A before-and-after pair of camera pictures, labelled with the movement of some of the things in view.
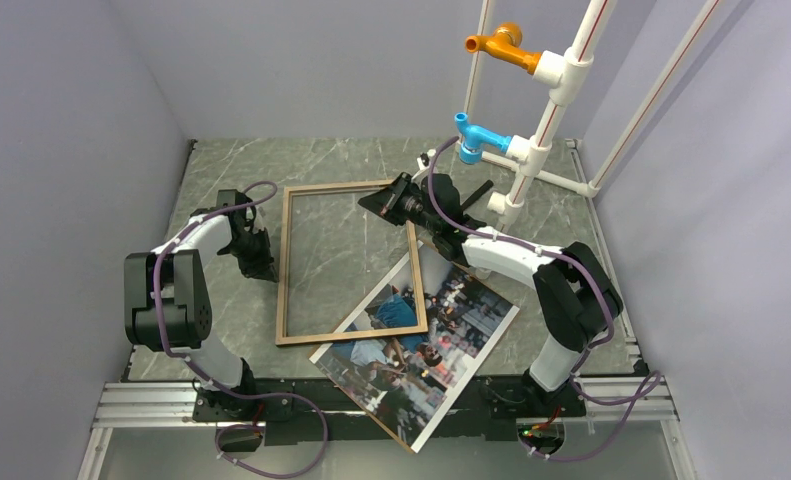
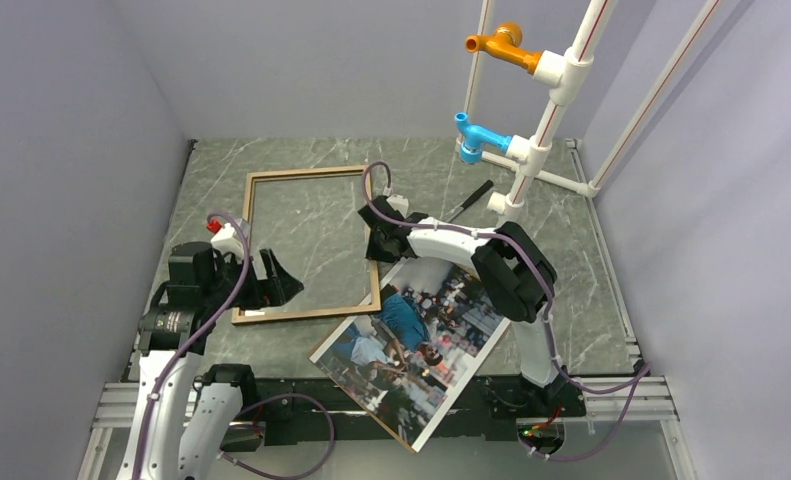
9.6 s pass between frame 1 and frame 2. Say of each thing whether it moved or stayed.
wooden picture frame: moved
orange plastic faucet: stayed
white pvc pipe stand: stayed
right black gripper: moved
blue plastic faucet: stayed
